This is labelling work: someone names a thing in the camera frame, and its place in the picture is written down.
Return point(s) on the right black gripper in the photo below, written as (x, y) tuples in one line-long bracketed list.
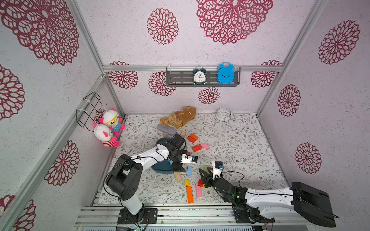
[(209, 178)]

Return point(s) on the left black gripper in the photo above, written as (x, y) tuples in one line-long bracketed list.
[(178, 167)]

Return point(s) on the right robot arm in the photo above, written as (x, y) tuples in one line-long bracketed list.
[(265, 206)]

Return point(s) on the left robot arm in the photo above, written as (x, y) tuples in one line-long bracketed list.
[(123, 180)]

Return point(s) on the long pink block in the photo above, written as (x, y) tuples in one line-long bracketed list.
[(199, 191)]

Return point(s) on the teal plastic bin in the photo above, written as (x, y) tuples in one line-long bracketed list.
[(165, 167)]

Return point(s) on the yellow cube front left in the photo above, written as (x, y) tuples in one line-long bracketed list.
[(187, 182)]

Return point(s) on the tan wooden block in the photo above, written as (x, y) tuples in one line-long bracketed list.
[(177, 176)]

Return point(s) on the red block middle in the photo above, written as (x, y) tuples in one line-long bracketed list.
[(196, 148)]

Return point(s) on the purple oval pad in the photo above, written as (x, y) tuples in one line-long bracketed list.
[(171, 131)]

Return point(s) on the orange red block back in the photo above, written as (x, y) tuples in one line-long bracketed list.
[(192, 138)]

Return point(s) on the long orange block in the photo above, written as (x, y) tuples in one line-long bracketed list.
[(190, 194)]

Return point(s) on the pink block back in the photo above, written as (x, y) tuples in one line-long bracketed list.
[(205, 146)]

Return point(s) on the brown plush dog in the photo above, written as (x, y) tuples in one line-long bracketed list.
[(179, 119)]

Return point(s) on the white alarm clock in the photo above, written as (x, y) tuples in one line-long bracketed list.
[(224, 115)]

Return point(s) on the white plush with glasses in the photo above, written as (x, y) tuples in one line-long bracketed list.
[(113, 120)]

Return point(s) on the white plush striped shirt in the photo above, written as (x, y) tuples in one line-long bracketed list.
[(105, 136)]

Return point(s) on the dark green alarm clock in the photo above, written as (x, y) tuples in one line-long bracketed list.
[(199, 76)]

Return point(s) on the blue alarm clock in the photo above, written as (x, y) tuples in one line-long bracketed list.
[(225, 74)]

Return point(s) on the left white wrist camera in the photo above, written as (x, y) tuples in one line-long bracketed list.
[(186, 159)]

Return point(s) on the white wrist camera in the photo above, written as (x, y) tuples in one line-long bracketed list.
[(186, 159), (217, 169)]

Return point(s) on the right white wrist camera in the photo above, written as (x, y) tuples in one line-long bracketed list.
[(217, 169)]

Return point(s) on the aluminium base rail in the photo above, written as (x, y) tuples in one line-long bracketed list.
[(198, 216)]

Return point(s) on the grey wall shelf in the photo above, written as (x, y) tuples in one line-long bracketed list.
[(185, 79)]

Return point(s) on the black wire basket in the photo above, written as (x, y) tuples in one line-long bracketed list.
[(88, 115)]

